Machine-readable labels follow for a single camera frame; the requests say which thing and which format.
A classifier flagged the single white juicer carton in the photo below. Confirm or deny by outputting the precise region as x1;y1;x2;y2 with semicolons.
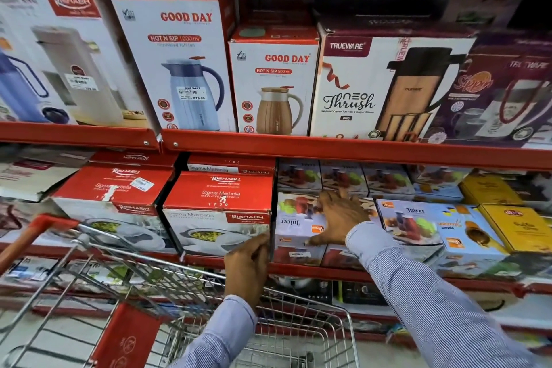
273;192;329;267

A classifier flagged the purple jug set box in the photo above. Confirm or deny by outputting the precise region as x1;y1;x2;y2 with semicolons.
424;30;552;149

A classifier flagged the blue box yellow appliance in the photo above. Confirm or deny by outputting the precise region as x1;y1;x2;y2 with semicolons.
430;203;511;279

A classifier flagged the dark patterned box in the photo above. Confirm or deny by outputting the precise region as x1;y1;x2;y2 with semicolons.
496;170;552;214

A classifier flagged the red white casserole box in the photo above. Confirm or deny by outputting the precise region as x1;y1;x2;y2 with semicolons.
90;150;180;168
162;170;275;259
51;164;177;254
187;153;277;177

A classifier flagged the small white box brown jug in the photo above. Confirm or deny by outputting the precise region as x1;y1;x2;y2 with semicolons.
228;26;321;136

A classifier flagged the group of juicer boxes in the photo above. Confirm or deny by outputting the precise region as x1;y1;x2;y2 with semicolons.
277;158;474;271

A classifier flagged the black appliance box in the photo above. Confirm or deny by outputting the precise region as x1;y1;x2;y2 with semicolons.
269;275;334;305
336;281;390;307

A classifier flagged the grey flat box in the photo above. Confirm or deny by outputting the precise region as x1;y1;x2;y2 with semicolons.
0;145;95;203

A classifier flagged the person's left forearm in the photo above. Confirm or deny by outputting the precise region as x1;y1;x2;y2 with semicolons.
169;294;258;368

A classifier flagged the person's left hand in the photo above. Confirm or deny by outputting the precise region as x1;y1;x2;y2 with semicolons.
223;233;271;309

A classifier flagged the white box copper jug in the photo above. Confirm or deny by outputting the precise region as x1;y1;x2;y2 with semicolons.
310;22;476;142

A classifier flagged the white box with flask pictures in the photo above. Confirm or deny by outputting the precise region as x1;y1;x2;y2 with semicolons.
0;0;151;129

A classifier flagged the metal wire shopping cart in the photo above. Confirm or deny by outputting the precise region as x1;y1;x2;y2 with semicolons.
0;214;361;368

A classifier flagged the person's right forearm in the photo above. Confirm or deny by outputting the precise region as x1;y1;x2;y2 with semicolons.
345;221;542;368

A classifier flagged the person's right hand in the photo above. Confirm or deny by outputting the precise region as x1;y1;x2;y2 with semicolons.
308;188;371;248

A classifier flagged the red plastic cart seat panel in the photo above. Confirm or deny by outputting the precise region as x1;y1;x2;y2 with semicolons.
90;303;163;368

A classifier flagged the tall white box blue jug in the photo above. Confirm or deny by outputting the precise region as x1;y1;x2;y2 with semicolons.
109;0;239;132

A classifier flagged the red cart handle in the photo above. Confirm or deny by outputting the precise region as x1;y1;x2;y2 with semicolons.
0;214;81;274

